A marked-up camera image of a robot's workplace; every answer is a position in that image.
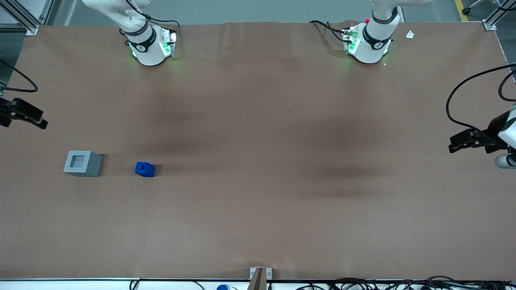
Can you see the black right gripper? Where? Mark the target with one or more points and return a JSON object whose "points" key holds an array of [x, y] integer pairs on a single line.
{"points": [[5, 112]]}

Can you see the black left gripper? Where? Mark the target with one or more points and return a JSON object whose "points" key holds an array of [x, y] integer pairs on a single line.
{"points": [[492, 135]]}

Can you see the blue plastic part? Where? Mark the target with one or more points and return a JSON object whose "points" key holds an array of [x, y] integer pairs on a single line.
{"points": [[144, 170]]}

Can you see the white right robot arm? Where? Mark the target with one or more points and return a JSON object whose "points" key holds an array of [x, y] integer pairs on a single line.
{"points": [[147, 48]]}

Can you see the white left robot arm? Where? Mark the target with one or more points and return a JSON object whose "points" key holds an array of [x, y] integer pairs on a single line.
{"points": [[373, 38]]}

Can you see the gray square base block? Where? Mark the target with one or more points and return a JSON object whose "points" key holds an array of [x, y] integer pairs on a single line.
{"points": [[92, 165]]}

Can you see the small white paper scrap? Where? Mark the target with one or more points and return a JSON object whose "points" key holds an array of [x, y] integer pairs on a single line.
{"points": [[410, 34]]}

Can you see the black caster wheel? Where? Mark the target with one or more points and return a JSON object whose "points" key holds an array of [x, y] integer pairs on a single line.
{"points": [[467, 11]]}

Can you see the brown paper table cover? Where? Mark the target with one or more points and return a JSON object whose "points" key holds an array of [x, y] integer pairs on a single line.
{"points": [[258, 181]]}

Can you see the blue round cap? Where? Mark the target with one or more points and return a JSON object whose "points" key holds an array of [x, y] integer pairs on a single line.
{"points": [[222, 287]]}

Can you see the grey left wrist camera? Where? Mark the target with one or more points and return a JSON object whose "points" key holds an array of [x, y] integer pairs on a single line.
{"points": [[504, 161]]}

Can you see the aluminium frame profile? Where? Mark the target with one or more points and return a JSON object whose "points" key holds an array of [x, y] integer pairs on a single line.
{"points": [[24, 18], [498, 16]]}

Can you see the metal bracket with brown post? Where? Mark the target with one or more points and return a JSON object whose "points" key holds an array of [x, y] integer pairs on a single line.
{"points": [[260, 274]]}

